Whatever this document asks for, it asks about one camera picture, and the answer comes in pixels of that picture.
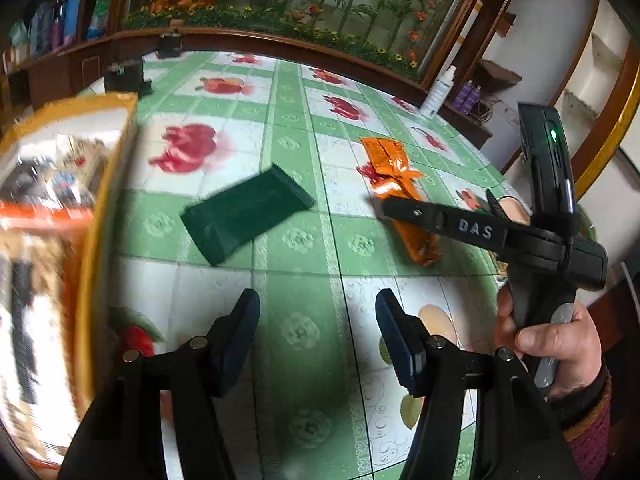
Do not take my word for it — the grey blue bottle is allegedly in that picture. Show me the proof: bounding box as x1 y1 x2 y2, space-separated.
30 2 53 56

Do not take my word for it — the person's right hand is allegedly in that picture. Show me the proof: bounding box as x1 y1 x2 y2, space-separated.
495 287 603 403

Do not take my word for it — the green lid jar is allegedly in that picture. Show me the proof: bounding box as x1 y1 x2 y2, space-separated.
7 22 28 63

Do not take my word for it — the dark green snack packet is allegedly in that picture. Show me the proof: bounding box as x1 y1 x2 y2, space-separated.
179 162 316 267

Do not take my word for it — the green bottle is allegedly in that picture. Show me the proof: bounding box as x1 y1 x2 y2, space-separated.
87 0 111 41

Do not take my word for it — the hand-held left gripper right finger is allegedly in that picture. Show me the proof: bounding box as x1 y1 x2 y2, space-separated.
375 288 581 480

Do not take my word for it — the flower garden wall painting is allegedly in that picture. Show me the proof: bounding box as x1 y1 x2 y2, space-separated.
107 0 493 86

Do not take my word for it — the wooden wall shelf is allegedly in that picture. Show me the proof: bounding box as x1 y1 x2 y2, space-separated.
480 57 523 86

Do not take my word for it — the yellow cardboard box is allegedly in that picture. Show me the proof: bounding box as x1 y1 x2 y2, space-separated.
0 91 140 471

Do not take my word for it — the white plastic bottle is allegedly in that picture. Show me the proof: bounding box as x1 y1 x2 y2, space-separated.
417 65 458 120

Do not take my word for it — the tangled dark cable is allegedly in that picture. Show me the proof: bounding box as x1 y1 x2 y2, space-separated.
477 100 501 126

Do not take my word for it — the person's right forearm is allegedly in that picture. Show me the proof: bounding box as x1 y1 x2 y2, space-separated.
550 360 640 480

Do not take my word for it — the dark wooden shelf cabinet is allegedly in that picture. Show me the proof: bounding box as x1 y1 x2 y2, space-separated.
0 0 126 126

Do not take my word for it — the shiny orange foil snack packet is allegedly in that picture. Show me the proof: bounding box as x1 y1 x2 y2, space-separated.
357 136 446 266

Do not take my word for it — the large black device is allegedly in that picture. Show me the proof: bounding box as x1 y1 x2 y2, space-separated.
102 60 153 97

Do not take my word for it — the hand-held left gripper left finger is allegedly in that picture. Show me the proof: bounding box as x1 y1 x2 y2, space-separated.
60 288 262 480

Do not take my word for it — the orange red snack packet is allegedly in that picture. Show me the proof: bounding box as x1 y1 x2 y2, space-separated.
0 200 96 235

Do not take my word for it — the small black device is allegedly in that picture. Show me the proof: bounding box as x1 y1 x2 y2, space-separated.
156 32 183 59

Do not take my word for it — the rolled white paper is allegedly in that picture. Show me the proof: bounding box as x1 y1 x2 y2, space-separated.
457 0 483 56

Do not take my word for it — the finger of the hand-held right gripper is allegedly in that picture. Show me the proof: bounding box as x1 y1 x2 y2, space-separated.
377 195 516 253

